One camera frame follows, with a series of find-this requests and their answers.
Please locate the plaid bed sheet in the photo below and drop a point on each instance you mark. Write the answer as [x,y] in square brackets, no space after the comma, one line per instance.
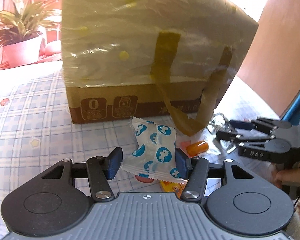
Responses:
[36,130]

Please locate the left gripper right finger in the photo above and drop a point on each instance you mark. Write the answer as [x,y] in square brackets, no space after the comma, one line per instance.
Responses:
[195,171]

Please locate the clear bun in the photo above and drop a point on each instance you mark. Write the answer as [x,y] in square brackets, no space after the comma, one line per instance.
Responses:
[219,122]

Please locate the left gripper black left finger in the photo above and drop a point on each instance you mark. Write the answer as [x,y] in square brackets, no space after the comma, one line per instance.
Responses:
[100,170]

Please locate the sausage snack packet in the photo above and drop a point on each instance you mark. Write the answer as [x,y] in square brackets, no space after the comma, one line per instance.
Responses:
[197,146]

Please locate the white blue candy packets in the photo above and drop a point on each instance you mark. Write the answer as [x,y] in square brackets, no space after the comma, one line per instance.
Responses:
[155,156]

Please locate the small orange snack packet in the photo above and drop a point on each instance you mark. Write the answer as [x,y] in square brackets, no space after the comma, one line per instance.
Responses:
[176,188]

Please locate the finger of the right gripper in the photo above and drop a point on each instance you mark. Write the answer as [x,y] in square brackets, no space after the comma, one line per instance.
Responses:
[263,125]
[235,137]

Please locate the pink potted plant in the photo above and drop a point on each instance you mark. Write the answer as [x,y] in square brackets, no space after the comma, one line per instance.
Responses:
[26,21]

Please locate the person's right hand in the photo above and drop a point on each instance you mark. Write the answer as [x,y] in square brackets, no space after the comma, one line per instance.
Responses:
[284,177]

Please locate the cardboard box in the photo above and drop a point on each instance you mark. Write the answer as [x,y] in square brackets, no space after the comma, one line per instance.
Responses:
[124,58]

